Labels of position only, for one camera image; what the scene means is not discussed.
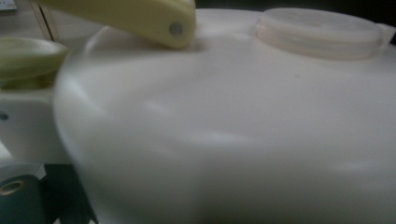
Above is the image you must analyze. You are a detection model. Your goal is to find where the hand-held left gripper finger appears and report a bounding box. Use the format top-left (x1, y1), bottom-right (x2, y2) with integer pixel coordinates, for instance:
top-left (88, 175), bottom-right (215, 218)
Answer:
top-left (0, 174), bottom-right (44, 224)

